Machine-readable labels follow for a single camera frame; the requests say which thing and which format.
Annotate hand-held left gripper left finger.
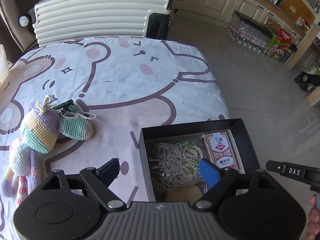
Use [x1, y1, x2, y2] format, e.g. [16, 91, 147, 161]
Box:
[37, 158, 127, 210]

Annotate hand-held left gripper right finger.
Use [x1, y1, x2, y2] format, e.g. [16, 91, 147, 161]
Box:
[196, 158, 283, 209]

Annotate red playing card box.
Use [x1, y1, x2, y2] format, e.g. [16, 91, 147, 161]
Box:
[200, 129, 239, 171]

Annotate round wooden coaster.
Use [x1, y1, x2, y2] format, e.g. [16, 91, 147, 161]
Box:
[165, 185, 203, 202]

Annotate clear bag of white cables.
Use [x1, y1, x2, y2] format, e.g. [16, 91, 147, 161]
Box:
[147, 140, 208, 188]

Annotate black cardboard box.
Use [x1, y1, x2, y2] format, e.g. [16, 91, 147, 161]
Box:
[139, 118, 262, 203]

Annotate person's right hand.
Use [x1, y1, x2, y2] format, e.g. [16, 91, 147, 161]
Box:
[306, 194, 320, 240]

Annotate white zip ties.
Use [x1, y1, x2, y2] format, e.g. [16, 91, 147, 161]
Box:
[60, 110, 97, 122]

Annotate pastel crochet bunny toy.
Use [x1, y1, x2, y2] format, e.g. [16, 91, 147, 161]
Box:
[0, 94, 94, 205]

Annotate green plastic clip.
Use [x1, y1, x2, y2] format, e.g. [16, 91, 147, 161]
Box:
[52, 99, 77, 112]

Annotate bear printed table cloth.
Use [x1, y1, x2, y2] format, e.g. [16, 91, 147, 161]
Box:
[0, 36, 232, 240]

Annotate black object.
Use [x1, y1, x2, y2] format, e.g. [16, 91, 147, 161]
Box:
[294, 71, 320, 92]

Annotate green and red carton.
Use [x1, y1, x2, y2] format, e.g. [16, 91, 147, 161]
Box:
[267, 27, 293, 62]

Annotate shrink-wrapped pack of bottles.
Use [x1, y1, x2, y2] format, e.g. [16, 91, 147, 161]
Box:
[227, 10, 273, 53]

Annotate snack bag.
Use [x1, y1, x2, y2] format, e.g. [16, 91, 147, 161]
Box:
[296, 16, 311, 32]

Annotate white ribbed suitcase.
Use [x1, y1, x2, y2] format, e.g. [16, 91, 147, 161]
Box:
[18, 0, 175, 48]

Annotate beige chair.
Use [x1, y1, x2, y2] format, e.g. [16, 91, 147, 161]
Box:
[0, 0, 39, 53]

